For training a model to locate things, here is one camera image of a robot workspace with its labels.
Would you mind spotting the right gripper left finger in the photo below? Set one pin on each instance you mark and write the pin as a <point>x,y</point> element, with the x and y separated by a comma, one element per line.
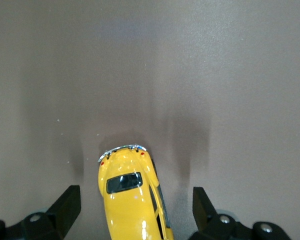
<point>62,215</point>

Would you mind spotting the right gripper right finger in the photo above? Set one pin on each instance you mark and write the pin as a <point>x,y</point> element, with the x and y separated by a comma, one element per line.
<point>207,220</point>

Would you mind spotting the yellow beetle toy car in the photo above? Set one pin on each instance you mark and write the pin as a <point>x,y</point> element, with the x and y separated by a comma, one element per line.
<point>130,205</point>

